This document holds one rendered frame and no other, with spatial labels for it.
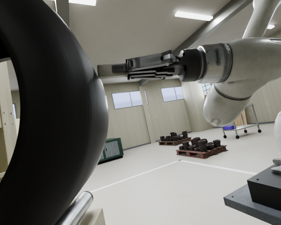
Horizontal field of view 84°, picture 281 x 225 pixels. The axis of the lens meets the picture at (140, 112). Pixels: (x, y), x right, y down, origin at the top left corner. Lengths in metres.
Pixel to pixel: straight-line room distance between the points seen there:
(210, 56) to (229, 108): 0.17
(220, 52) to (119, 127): 8.19
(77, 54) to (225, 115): 0.41
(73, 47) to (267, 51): 0.38
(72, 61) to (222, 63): 0.29
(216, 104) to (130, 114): 8.33
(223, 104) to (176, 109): 9.86
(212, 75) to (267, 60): 0.11
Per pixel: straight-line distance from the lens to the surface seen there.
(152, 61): 0.35
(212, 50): 0.39
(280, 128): 0.90
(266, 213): 0.87
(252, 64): 0.41
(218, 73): 0.39
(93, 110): 0.29
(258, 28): 0.71
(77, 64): 0.29
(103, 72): 0.39
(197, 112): 10.22
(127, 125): 8.63
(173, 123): 10.01
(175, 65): 0.36
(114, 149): 6.37
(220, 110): 0.50
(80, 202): 0.49
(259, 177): 0.93
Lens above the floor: 1.08
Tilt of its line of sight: 5 degrees up
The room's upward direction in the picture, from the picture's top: 12 degrees counter-clockwise
